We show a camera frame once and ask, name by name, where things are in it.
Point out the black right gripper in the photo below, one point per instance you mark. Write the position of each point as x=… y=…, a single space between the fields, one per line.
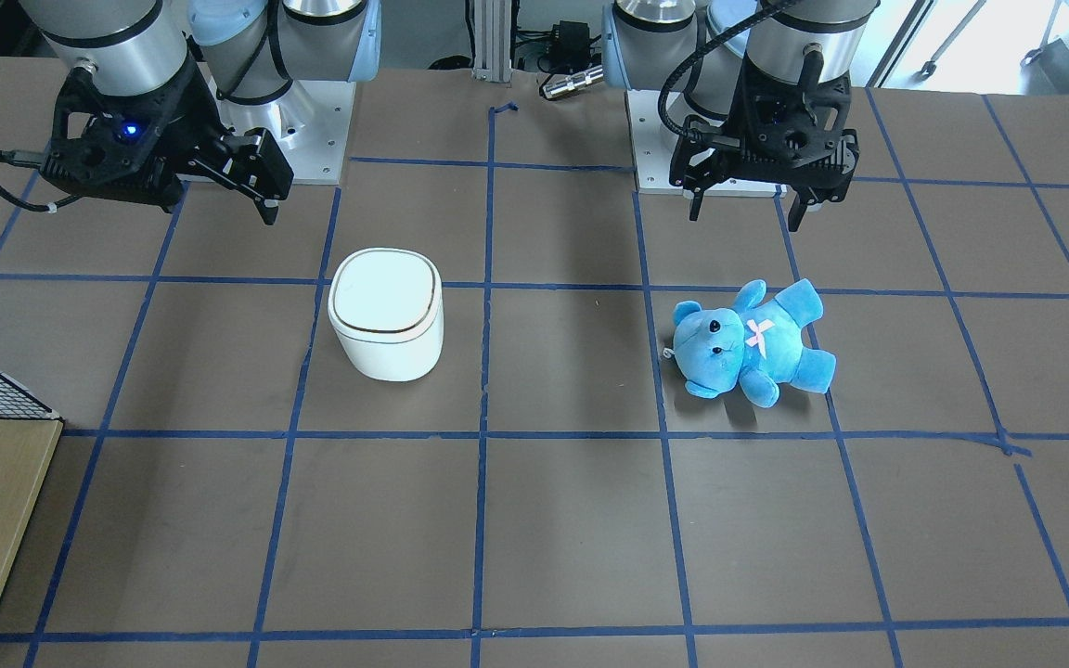
x=198 y=122

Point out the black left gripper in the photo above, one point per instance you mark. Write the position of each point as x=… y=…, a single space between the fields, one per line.
x=707 y=154

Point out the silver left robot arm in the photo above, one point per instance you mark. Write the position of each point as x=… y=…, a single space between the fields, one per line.
x=684 y=58

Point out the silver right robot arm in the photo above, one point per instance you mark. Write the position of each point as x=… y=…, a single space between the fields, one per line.
x=249 y=52

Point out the white lidded trash can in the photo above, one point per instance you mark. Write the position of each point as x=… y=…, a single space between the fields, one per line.
x=386 y=306

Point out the blue teddy bear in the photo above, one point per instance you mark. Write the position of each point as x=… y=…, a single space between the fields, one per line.
x=754 y=344

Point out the silver metal cylinder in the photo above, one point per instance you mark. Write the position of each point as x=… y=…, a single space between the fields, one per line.
x=559 y=86

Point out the black power adapter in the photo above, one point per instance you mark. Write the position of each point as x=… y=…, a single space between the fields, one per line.
x=570 y=42

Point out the aluminium frame post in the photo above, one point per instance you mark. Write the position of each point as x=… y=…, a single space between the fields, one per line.
x=492 y=36

